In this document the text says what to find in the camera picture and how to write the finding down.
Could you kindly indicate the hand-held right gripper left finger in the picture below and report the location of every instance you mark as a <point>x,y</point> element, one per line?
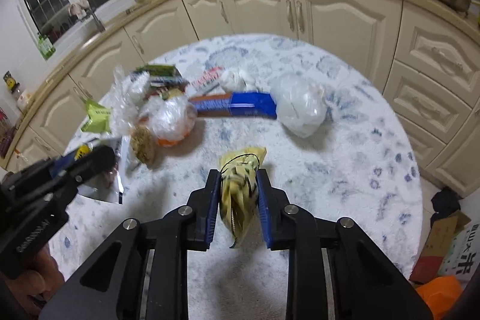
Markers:
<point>213,209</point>

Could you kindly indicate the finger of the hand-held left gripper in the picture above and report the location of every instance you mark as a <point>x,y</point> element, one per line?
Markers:
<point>65,161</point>
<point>93,164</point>

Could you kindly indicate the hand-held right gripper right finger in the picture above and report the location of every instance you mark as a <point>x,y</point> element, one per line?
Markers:
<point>264,217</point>

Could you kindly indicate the yellow black snack wrapper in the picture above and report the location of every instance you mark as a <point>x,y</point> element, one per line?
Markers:
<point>238,200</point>

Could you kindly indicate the silver foil bag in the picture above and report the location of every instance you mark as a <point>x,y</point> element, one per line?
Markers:
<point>112,185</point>

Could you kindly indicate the blue brown biscuit packet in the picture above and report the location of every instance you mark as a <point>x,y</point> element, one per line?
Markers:
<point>240,106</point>

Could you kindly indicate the person's left hand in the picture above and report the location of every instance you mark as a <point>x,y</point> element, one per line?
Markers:
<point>33,284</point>

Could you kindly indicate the light green sachet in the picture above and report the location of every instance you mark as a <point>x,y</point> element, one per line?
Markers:
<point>96,115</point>

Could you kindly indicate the brown round cookie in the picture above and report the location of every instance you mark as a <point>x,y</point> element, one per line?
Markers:
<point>143,147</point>

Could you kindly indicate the white blue patterned tablecloth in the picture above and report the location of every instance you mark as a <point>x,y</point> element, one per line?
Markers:
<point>300,173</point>

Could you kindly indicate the condiment jar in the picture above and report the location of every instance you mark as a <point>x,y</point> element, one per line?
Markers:
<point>23,99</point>

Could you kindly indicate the thin clear plastic bag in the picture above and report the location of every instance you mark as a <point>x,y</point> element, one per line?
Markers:
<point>129,95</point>

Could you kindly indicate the orange cup in plastic wrap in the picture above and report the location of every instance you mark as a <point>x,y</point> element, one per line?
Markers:
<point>168,125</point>

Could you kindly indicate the yellow brown snack packet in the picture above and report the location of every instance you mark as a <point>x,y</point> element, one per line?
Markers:
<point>170,93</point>

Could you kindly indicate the green foil packet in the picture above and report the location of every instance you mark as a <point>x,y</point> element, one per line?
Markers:
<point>155,70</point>

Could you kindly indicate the crumpled clear plastic bag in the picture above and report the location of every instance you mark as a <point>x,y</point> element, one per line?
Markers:
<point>300,106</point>

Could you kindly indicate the green bottle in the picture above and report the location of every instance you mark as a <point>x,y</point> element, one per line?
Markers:
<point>47,47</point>

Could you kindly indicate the red white wrapper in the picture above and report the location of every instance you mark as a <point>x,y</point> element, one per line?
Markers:
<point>206,80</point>

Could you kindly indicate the steel faucet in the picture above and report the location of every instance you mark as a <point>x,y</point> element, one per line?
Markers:
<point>98,20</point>

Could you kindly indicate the pink cloth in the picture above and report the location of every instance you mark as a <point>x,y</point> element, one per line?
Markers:
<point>78,8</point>

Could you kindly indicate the brown cardboard box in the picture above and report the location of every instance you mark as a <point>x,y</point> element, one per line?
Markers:
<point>437,241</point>

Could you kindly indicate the black cloth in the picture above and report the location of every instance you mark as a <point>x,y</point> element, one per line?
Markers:
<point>445,203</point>

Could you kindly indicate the orange plastic bag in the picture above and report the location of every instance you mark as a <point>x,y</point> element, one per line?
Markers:
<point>440,292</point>

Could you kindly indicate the cream kitchen cabinets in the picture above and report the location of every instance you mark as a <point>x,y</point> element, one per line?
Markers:
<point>337,16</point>

